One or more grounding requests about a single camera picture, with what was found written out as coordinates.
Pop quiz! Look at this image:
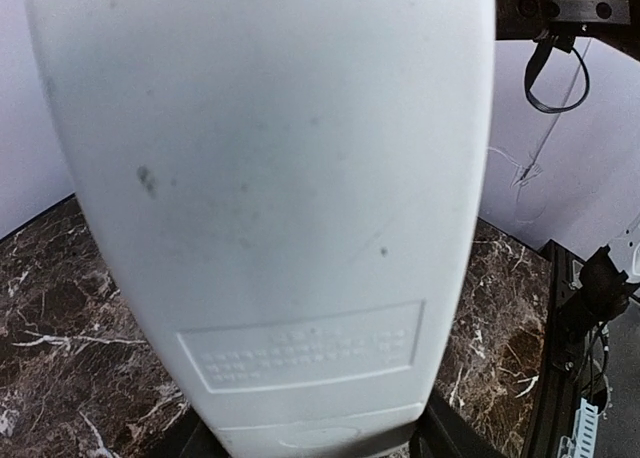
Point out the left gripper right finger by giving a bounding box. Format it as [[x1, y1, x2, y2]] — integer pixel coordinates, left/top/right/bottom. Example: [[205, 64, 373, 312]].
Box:
[[409, 395, 480, 458]]

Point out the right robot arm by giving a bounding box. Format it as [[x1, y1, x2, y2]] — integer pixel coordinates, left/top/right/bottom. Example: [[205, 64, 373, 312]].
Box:
[[559, 219, 639, 344]]

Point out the white cable duct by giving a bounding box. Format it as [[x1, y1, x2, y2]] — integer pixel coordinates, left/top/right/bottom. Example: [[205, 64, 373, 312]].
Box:
[[556, 398, 600, 458]]

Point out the black front rail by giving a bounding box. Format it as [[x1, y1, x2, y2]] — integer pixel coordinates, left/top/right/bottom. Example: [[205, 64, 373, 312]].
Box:
[[521, 241, 615, 457]]

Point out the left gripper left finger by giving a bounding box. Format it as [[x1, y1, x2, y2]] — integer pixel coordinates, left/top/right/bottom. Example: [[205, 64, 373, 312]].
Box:
[[175, 412, 225, 458]]

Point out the white remote control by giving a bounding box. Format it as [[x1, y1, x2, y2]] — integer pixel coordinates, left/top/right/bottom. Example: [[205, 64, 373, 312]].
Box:
[[25, 0, 495, 457]]

